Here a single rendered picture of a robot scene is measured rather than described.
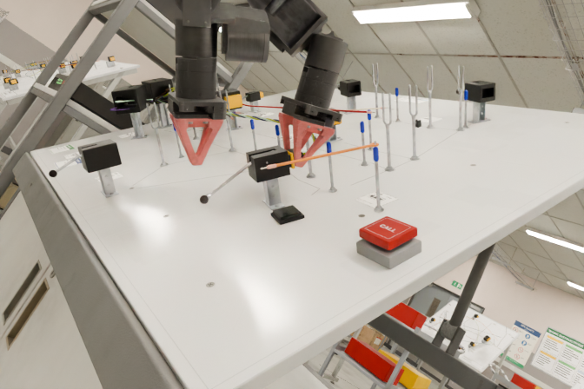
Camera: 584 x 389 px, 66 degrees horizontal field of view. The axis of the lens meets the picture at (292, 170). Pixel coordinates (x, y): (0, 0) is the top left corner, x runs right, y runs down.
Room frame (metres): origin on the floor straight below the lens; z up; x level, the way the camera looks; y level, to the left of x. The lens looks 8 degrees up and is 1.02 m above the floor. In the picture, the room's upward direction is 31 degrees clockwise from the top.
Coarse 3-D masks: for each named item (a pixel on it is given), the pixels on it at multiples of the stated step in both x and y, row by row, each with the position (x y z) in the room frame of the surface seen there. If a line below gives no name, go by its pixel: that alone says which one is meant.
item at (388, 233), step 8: (368, 224) 0.55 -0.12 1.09; (376, 224) 0.55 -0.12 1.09; (384, 224) 0.55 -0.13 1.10; (392, 224) 0.54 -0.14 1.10; (400, 224) 0.54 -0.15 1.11; (408, 224) 0.54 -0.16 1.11; (360, 232) 0.55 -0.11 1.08; (368, 232) 0.54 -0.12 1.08; (376, 232) 0.53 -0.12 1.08; (384, 232) 0.53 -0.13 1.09; (392, 232) 0.53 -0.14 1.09; (400, 232) 0.52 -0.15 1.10; (408, 232) 0.52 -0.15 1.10; (416, 232) 0.53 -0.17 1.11; (368, 240) 0.54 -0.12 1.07; (376, 240) 0.52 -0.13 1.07; (384, 240) 0.51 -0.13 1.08; (392, 240) 0.51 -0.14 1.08; (400, 240) 0.52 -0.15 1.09; (408, 240) 0.53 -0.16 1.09; (384, 248) 0.52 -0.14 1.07; (392, 248) 0.51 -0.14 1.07
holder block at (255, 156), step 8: (248, 152) 0.71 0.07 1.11; (256, 152) 0.70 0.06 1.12; (264, 152) 0.70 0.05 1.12; (272, 152) 0.69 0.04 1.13; (280, 152) 0.69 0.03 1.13; (248, 160) 0.71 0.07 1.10; (256, 160) 0.68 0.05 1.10; (264, 160) 0.68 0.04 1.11; (272, 160) 0.69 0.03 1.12; (280, 160) 0.69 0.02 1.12; (288, 160) 0.69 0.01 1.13; (256, 168) 0.68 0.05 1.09; (264, 168) 0.69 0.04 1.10; (272, 168) 0.69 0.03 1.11; (280, 168) 0.70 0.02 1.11; (288, 168) 0.70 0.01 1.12; (256, 176) 0.69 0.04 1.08; (264, 176) 0.69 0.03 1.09; (272, 176) 0.70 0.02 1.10; (280, 176) 0.70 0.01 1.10
